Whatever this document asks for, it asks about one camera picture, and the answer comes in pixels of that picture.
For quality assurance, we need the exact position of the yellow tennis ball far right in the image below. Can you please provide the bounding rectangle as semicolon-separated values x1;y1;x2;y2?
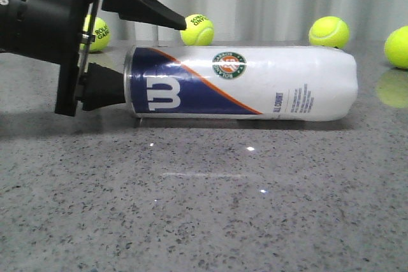
384;25;407;69

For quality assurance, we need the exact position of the yellow tennis ball far left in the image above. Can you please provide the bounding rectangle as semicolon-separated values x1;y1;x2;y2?
89;17;111;52

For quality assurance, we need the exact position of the yellow tennis ball centre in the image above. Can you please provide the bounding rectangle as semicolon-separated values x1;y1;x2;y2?
180;14;214;46

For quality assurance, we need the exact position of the yellow tennis ball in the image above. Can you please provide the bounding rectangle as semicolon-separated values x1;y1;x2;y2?
309;16;350;48
89;17;111;52
384;25;407;69
180;14;214;46

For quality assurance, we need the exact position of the clear Wilson tennis ball can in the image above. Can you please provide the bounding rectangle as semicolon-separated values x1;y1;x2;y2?
124;46;358;122

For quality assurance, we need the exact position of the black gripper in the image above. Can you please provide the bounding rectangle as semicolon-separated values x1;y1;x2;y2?
55;0;186;117

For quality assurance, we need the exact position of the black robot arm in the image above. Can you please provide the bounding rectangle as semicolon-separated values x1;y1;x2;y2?
1;0;186;116

